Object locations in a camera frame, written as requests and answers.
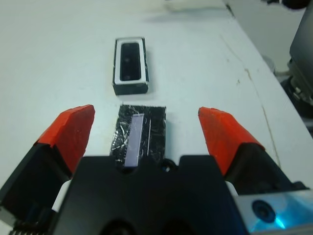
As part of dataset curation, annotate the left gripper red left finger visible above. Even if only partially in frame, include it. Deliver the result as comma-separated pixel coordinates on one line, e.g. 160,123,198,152
0,104,96,209

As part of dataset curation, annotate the white-lined camera box base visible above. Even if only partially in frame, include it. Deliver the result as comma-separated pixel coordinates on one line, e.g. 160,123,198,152
112,36,151,95

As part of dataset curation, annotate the grey robot body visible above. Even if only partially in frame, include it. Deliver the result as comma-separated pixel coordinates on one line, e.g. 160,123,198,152
280,0,313,133

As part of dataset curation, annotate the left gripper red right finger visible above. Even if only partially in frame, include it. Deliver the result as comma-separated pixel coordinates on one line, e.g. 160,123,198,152
198,106,309,196

